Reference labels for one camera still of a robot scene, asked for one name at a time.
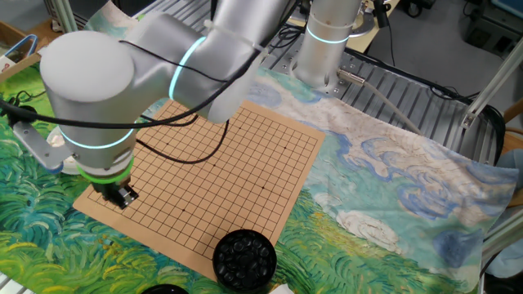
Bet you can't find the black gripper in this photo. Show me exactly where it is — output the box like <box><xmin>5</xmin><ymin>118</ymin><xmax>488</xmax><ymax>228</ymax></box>
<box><xmin>90</xmin><ymin>175</ymin><xmax>140</xmax><ymax>210</ymax></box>

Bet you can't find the tan go board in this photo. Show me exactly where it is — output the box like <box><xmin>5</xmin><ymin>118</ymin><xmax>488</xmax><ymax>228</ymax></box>
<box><xmin>72</xmin><ymin>97</ymin><xmax>327</xmax><ymax>283</ymax></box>

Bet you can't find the black bowl lid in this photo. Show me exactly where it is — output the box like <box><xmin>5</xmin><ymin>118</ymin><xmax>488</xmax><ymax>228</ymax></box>
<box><xmin>141</xmin><ymin>283</ymin><xmax>190</xmax><ymax>294</ymax></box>

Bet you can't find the black bowl of black stones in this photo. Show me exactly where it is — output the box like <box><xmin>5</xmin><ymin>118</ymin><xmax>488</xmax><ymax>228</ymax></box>
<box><xmin>212</xmin><ymin>229</ymin><xmax>278</xmax><ymax>293</ymax></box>

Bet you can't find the cardboard box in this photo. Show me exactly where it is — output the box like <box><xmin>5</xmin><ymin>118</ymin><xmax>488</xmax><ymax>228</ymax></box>
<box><xmin>0</xmin><ymin>20</ymin><xmax>54</xmax><ymax>82</ymax></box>

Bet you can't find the blue rimmed bag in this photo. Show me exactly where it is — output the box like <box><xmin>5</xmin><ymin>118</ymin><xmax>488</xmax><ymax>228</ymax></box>
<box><xmin>0</xmin><ymin>34</ymin><xmax>40</xmax><ymax>73</ymax></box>

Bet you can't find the painted landscape tablecloth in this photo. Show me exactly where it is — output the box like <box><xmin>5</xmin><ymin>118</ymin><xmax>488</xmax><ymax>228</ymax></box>
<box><xmin>0</xmin><ymin>0</ymin><xmax>520</xmax><ymax>294</ymax></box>

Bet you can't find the light blue cloth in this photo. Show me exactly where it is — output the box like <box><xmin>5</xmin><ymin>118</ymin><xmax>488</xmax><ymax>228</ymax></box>
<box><xmin>485</xmin><ymin>149</ymin><xmax>523</xmax><ymax>278</ymax></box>

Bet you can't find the wooden chair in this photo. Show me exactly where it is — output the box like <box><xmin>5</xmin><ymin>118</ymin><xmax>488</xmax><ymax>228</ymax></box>
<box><xmin>502</xmin><ymin>109</ymin><xmax>523</xmax><ymax>156</ymax></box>

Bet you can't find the grey equipment cabinet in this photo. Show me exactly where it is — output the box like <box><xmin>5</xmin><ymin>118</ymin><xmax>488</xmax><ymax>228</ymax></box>
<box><xmin>465</xmin><ymin>0</ymin><xmax>523</xmax><ymax>58</ymax></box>

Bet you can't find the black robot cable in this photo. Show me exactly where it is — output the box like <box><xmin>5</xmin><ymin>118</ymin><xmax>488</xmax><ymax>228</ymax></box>
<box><xmin>0</xmin><ymin>38</ymin><xmax>262</xmax><ymax>165</ymax></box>

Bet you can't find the silver camera bracket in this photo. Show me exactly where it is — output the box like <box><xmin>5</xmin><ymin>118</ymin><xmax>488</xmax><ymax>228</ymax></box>
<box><xmin>11</xmin><ymin>120</ymin><xmax>74</xmax><ymax>172</ymax></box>

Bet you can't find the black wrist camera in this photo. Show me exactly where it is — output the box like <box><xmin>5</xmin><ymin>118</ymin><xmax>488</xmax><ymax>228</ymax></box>
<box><xmin>6</xmin><ymin>105</ymin><xmax>38</xmax><ymax>127</ymax></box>

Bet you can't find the aluminium frame post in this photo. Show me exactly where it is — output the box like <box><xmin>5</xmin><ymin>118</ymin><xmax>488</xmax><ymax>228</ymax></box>
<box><xmin>461</xmin><ymin>47</ymin><xmax>523</xmax><ymax>130</ymax></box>
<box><xmin>52</xmin><ymin>0</ymin><xmax>81</xmax><ymax>33</ymax></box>

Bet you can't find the black cable bundle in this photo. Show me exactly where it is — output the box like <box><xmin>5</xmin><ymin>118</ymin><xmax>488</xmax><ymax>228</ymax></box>
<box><xmin>408</xmin><ymin>73</ymin><xmax>507</xmax><ymax>164</ymax></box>

